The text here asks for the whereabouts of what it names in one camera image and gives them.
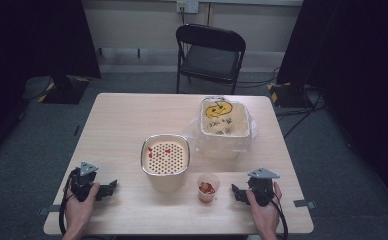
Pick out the white wall socket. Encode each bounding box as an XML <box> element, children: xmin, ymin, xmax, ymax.
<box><xmin>176</xmin><ymin>0</ymin><xmax>200</xmax><ymax>15</ymax></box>

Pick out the black curtain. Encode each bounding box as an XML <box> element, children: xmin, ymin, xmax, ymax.
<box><xmin>276</xmin><ymin>0</ymin><xmax>388</xmax><ymax>214</ymax></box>
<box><xmin>0</xmin><ymin>0</ymin><xmax>102</xmax><ymax>168</ymax></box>

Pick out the black floor cable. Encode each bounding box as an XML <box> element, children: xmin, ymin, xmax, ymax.
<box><xmin>275</xmin><ymin>96</ymin><xmax>327</xmax><ymax>140</ymax></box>

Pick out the person's right hand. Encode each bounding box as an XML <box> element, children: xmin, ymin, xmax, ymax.
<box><xmin>246</xmin><ymin>181</ymin><xmax>283</xmax><ymax>238</ymax></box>

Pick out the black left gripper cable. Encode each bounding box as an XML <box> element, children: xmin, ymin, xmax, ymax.
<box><xmin>58</xmin><ymin>175</ymin><xmax>77</xmax><ymax>236</ymax></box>

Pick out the black folding chair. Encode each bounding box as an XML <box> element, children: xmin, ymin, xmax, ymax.
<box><xmin>175</xmin><ymin>23</ymin><xmax>247</xmax><ymax>96</ymax></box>

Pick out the clear cup with red scraps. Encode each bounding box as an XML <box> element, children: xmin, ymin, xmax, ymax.
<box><xmin>196</xmin><ymin>172</ymin><xmax>221</xmax><ymax>204</ymax></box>

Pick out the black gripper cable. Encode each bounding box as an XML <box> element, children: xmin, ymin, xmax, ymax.
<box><xmin>58</xmin><ymin>175</ymin><xmax>77</xmax><ymax>236</ymax></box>
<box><xmin>269</xmin><ymin>198</ymin><xmax>290</xmax><ymax>240</ymax></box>

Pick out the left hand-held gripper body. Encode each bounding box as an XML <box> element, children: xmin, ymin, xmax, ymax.
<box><xmin>69</xmin><ymin>161</ymin><xmax>100</xmax><ymax>203</ymax></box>

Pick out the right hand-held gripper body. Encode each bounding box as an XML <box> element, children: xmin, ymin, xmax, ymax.
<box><xmin>246</xmin><ymin>167</ymin><xmax>281</xmax><ymax>208</ymax></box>

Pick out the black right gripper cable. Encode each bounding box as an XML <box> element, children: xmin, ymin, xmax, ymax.
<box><xmin>269</xmin><ymin>198</ymin><xmax>290</xmax><ymax>240</ymax></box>

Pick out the black stand base striped tape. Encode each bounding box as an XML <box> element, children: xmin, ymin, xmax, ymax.
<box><xmin>266</xmin><ymin>81</ymin><xmax>314</xmax><ymax>109</ymax></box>
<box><xmin>37</xmin><ymin>75</ymin><xmax>92</xmax><ymax>106</ymax></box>

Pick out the person's left hand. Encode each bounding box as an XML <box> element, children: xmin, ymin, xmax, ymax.
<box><xmin>63</xmin><ymin>182</ymin><xmax>102</xmax><ymax>238</ymax></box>

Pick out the clear plastic food container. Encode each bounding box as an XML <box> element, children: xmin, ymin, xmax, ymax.
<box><xmin>181</xmin><ymin>95</ymin><xmax>260</xmax><ymax>160</ymax></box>

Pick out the grey table clamp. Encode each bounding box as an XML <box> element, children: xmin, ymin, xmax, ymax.
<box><xmin>37</xmin><ymin>204</ymin><xmax>62</xmax><ymax>216</ymax></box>
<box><xmin>293</xmin><ymin>198</ymin><xmax>317</xmax><ymax>210</ymax></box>

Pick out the beige bin with perforated strainer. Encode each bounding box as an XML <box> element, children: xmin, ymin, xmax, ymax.
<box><xmin>140</xmin><ymin>133</ymin><xmax>192</xmax><ymax>194</ymax></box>

